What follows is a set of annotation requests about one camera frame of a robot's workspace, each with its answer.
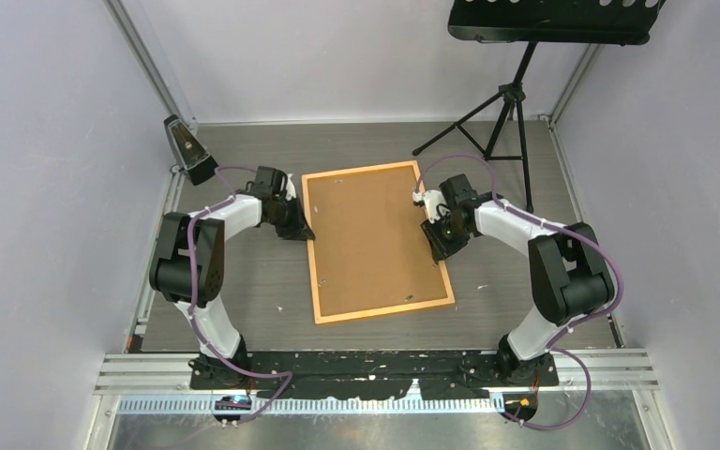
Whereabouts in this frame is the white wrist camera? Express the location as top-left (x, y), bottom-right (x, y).
top-left (412, 189), bottom-right (450, 223)
top-left (282, 173), bottom-right (297, 201)

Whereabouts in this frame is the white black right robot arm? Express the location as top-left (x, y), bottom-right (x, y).
top-left (412, 174), bottom-right (616, 385)

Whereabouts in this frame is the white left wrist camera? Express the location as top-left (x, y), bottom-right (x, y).
top-left (282, 173), bottom-right (297, 201)

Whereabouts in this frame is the black metronome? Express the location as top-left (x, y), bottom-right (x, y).
top-left (163, 114), bottom-right (218, 186)

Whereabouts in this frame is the black music stand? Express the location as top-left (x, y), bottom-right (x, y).
top-left (412, 0), bottom-right (665, 212)

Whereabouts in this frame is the orange wooden picture frame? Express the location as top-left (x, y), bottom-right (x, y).
top-left (300, 159), bottom-right (457, 326)

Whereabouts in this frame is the aluminium rail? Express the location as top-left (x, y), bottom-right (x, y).
top-left (96, 349), bottom-right (659, 398)

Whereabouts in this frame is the brown backing board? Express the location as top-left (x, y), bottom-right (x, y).
top-left (307, 165), bottom-right (450, 318)

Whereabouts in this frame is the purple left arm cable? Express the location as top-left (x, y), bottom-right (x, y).
top-left (187, 164), bottom-right (294, 427)

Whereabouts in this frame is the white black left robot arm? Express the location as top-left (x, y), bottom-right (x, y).
top-left (149, 166), bottom-right (315, 388)

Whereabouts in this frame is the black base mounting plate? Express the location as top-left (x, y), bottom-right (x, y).
top-left (187, 350), bottom-right (559, 400)

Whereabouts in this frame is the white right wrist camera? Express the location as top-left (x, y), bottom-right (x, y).
top-left (412, 189), bottom-right (450, 223)

